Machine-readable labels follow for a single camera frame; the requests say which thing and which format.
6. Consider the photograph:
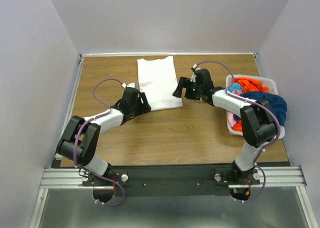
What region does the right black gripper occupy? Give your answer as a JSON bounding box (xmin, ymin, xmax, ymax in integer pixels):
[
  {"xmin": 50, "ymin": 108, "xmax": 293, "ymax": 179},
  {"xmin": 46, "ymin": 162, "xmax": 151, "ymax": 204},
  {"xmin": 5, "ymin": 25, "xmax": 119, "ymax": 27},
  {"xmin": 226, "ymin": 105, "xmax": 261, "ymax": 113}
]
[{"xmin": 171, "ymin": 77, "xmax": 203, "ymax": 101}]

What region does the white t shirt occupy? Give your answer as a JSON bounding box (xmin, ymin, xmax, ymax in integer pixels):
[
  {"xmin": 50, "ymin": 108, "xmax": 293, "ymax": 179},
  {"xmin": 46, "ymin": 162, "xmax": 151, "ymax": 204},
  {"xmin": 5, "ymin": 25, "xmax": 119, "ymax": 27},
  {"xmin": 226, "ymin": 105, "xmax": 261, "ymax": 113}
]
[{"xmin": 137, "ymin": 56, "xmax": 183, "ymax": 112}]

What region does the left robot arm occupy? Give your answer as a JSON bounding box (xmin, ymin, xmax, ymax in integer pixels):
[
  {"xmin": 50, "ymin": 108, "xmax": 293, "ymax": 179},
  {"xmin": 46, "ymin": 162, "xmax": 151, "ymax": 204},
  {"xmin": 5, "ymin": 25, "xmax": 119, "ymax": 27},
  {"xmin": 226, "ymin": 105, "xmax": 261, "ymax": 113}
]
[{"xmin": 56, "ymin": 87, "xmax": 151, "ymax": 186}]

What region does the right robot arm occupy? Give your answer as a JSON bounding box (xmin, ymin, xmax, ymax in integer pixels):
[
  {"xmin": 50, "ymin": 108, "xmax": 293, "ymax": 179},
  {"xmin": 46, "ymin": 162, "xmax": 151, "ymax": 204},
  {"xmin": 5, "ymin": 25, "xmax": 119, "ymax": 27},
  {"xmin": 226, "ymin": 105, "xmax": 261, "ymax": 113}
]
[{"xmin": 172, "ymin": 68, "xmax": 281, "ymax": 184}]

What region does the teal t shirt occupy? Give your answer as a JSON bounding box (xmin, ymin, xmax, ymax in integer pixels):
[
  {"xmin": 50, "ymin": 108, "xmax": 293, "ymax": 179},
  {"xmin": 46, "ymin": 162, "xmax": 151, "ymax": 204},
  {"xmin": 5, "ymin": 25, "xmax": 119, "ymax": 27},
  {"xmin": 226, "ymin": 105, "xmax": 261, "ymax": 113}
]
[{"xmin": 226, "ymin": 83, "xmax": 243, "ymax": 96}]

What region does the pink t shirt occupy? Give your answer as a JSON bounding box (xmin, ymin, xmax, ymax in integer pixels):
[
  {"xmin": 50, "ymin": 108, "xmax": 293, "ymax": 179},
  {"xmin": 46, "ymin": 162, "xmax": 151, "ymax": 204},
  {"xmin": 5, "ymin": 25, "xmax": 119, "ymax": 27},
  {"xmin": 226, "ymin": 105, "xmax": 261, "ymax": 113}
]
[{"xmin": 227, "ymin": 89, "xmax": 242, "ymax": 128}]

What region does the orange t shirt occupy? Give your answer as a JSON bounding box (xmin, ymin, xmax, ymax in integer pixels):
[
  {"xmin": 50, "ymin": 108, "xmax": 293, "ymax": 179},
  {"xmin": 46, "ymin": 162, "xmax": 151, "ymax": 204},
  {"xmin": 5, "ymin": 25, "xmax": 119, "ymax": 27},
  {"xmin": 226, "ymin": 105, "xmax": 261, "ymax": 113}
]
[{"xmin": 231, "ymin": 77, "xmax": 270, "ymax": 132}]

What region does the white plastic laundry basket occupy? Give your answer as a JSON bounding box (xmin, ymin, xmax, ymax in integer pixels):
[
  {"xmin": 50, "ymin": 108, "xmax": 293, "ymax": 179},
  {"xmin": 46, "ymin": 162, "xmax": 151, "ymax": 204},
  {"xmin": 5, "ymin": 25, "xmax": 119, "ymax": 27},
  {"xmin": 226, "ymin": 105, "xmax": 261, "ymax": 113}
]
[{"xmin": 226, "ymin": 74, "xmax": 278, "ymax": 136}]

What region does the navy blue t shirt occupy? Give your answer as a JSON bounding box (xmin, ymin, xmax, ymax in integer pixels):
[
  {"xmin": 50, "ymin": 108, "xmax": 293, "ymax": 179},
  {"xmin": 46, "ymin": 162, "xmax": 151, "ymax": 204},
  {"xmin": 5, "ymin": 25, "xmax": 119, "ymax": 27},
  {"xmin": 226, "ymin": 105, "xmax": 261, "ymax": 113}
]
[{"xmin": 240, "ymin": 91, "xmax": 287, "ymax": 127}]

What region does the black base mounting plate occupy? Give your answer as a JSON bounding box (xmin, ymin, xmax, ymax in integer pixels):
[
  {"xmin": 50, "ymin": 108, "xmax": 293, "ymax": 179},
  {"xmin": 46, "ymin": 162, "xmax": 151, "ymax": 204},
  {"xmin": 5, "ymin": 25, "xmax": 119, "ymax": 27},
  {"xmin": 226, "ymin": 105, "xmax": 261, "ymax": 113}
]
[{"xmin": 82, "ymin": 163, "xmax": 262, "ymax": 201}]

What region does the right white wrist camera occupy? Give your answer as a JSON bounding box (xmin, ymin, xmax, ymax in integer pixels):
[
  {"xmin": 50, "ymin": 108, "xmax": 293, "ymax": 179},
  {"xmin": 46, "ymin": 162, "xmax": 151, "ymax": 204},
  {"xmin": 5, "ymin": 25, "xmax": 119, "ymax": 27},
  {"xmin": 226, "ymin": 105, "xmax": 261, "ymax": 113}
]
[{"xmin": 190, "ymin": 64, "xmax": 201, "ymax": 83}]

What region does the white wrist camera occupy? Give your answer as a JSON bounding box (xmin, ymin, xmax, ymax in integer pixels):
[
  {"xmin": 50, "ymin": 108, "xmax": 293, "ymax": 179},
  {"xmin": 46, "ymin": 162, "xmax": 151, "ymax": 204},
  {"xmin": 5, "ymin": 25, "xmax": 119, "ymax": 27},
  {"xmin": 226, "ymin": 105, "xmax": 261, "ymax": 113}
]
[
  {"xmin": 121, "ymin": 82, "xmax": 138, "ymax": 89},
  {"xmin": 190, "ymin": 64, "xmax": 201, "ymax": 83}
]

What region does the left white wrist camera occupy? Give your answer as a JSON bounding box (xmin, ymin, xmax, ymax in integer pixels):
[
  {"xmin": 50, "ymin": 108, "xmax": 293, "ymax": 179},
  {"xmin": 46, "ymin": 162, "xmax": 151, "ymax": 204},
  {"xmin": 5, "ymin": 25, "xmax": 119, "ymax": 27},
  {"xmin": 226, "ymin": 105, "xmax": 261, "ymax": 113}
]
[{"xmin": 121, "ymin": 82, "xmax": 138, "ymax": 89}]

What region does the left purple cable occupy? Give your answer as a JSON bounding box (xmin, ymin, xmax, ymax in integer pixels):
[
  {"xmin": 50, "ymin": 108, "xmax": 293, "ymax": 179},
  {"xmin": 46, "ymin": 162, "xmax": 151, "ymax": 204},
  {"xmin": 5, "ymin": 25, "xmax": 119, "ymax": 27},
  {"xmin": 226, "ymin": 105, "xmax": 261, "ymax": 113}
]
[{"xmin": 74, "ymin": 78, "xmax": 127, "ymax": 207}]

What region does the aluminium table frame rail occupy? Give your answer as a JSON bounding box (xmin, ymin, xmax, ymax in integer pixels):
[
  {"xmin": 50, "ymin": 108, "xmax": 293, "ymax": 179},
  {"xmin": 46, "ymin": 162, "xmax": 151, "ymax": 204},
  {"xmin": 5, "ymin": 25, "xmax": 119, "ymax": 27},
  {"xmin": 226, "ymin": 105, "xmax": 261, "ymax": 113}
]
[{"xmin": 29, "ymin": 54, "xmax": 85, "ymax": 228}]

